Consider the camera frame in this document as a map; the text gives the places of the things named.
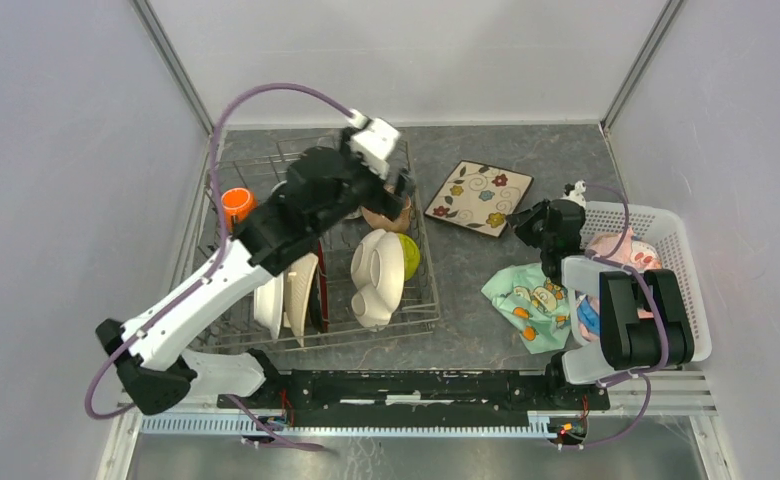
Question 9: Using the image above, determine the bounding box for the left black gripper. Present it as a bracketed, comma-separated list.
[312, 127, 418, 238]

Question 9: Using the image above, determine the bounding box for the beige brown-rimmed bowl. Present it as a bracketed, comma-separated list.
[360, 194, 414, 234]

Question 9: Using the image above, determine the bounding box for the cream divided plate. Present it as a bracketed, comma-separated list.
[350, 229, 405, 331]

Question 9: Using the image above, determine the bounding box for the lime green bowl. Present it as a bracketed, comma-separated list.
[397, 233, 421, 281]

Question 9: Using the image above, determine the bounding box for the square floral plate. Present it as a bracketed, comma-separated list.
[423, 160, 534, 238]

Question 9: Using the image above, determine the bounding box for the orange mug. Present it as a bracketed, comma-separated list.
[221, 187, 258, 233]

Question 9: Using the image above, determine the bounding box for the red-rimmed beige plate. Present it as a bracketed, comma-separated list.
[308, 241, 329, 334]

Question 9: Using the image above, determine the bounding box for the plain white plate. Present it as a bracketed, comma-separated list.
[253, 275, 284, 341]

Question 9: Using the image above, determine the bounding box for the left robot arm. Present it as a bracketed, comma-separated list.
[96, 142, 412, 415]

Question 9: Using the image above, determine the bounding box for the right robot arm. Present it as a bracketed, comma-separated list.
[507, 199, 704, 408]

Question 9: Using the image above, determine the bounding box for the green cartoon cloth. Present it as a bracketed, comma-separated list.
[481, 263, 570, 354]

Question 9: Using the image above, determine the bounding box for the pink patterned cloth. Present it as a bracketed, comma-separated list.
[577, 228, 662, 312]

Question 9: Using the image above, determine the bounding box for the blue cloth in basket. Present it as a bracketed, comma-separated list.
[577, 296, 600, 341]

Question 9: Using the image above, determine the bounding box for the white plastic basket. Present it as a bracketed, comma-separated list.
[561, 201, 712, 383]

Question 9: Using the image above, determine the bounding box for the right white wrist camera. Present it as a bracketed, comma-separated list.
[562, 180, 587, 208]

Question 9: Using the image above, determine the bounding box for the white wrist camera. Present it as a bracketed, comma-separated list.
[562, 180, 587, 208]
[347, 109, 401, 180]

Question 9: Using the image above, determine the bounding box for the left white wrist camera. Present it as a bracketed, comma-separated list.
[347, 109, 401, 180]

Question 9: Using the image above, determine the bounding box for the grey wire dish rack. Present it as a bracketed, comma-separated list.
[190, 129, 440, 354]

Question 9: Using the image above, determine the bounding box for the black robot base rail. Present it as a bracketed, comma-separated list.
[217, 351, 611, 436]

